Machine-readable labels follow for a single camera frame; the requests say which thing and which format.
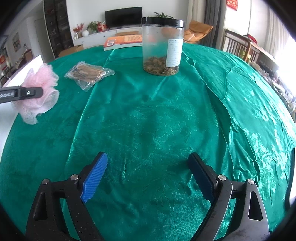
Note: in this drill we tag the black television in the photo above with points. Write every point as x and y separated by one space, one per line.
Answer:
123 17

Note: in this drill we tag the clear bag of brown sticks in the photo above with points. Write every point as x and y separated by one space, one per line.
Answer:
86 75

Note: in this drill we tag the red flowers in white vase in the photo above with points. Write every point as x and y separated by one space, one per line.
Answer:
79 31

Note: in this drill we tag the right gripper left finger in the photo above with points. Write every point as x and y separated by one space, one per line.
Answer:
46 219

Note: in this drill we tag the dark glass display cabinet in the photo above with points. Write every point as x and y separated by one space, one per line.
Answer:
57 24

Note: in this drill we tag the green satin tablecloth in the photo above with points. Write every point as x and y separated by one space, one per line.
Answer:
216 106

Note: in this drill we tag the dark wooden chair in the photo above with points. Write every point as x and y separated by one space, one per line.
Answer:
247 50

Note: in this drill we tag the clear jar with black lid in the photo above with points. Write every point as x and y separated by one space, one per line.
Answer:
162 43

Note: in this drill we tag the grey curtain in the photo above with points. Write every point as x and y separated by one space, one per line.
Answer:
215 11

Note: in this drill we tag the pink mesh bath pouf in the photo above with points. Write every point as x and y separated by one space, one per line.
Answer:
47 79

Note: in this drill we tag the brown cardboard box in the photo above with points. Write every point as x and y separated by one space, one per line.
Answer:
71 50

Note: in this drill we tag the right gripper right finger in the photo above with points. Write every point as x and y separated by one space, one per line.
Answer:
249 219

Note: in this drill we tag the orange lounge chair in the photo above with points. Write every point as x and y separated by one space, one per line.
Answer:
196 32

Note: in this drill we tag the white tv cabinet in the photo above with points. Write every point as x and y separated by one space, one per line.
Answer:
98 39

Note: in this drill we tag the orange book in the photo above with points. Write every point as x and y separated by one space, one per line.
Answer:
119 42

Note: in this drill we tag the green potted plant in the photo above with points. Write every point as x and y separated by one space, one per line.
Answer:
162 15

